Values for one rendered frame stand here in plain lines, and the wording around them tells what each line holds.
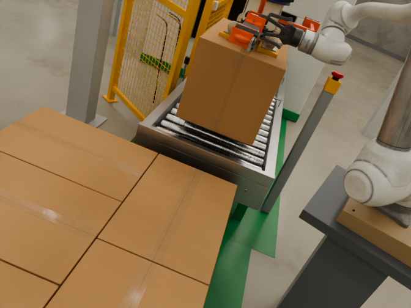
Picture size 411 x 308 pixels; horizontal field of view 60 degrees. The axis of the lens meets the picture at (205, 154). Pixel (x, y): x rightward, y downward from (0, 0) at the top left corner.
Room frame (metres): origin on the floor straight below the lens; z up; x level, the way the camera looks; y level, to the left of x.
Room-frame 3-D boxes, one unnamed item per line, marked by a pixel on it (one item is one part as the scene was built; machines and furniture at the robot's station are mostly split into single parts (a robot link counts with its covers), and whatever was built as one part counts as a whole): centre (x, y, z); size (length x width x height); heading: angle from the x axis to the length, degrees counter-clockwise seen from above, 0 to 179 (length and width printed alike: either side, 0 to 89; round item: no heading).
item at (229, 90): (1.84, -0.01, 0.88); 0.60 x 0.40 x 0.40; 178
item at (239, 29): (1.25, 0.02, 1.20); 0.08 x 0.07 x 0.05; 177
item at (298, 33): (1.58, -0.16, 1.21); 0.09 x 0.07 x 0.08; 87
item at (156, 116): (2.65, 0.27, 0.50); 2.31 x 0.05 x 0.19; 177
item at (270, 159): (2.62, -0.39, 0.50); 2.31 x 0.05 x 0.19; 177
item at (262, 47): (1.84, -0.11, 1.10); 0.34 x 0.10 x 0.05; 177
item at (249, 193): (1.47, 0.00, 0.48); 0.70 x 0.03 x 0.15; 87
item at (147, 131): (1.47, 0.00, 0.58); 0.70 x 0.03 x 0.06; 87
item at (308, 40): (1.57, -0.23, 1.21); 0.09 x 0.06 x 0.09; 177
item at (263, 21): (1.60, 0.00, 1.20); 0.10 x 0.08 x 0.06; 87
